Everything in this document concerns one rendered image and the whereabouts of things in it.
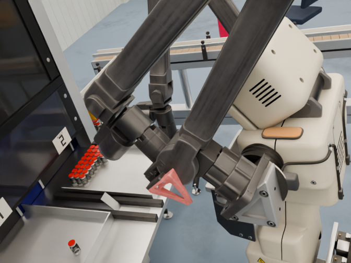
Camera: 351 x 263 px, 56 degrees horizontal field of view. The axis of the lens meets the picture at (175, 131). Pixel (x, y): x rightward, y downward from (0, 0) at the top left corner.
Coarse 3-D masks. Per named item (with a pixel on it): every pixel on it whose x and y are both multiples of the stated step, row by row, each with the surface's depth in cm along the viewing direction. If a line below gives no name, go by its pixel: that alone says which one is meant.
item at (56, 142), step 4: (64, 128) 119; (60, 132) 117; (64, 132) 119; (56, 136) 115; (64, 136) 119; (68, 136) 121; (56, 140) 115; (60, 140) 117; (64, 140) 119; (68, 140) 121; (56, 144) 115; (60, 144) 116; (56, 148) 115; (60, 148) 116; (64, 148) 119; (60, 152) 116
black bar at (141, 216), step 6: (48, 204) 110; (96, 210) 103; (102, 210) 102; (108, 210) 102; (114, 210) 101; (120, 210) 101; (114, 216) 100; (120, 216) 99; (126, 216) 98; (132, 216) 98; (138, 216) 97; (144, 216) 97; (150, 216) 96; (156, 216) 96; (156, 222) 96
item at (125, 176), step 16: (128, 160) 123; (144, 160) 121; (96, 176) 119; (112, 176) 117; (128, 176) 116; (144, 176) 114; (64, 192) 114; (80, 192) 111; (96, 192) 109; (112, 192) 106; (128, 192) 104; (144, 192) 108
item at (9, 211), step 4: (0, 200) 93; (4, 200) 94; (0, 204) 93; (4, 204) 94; (0, 208) 93; (4, 208) 94; (8, 208) 95; (4, 212) 94; (8, 212) 95; (0, 216) 93; (4, 216) 94; (0, 220) 93; (4, 220) 94; (0, 224) 93
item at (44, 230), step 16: (32, 208) 109; (48, 208) 107; (64, 208) 104; (16, 224) 108; (32, 224) 106; (48, 224) 105; (64, 224) 103; (80, 224) 102; (96, 224) 100; (16, 240) 102; (32, 240) 101; (48, 240) 99; (64, 240) 98; (80, 240) 97; (96, 240) 92; (0, 256) 98; (16, 256) 97; (32, 256) 95; (48, 256) 94; (64, 256) 93; (80, 256) 92
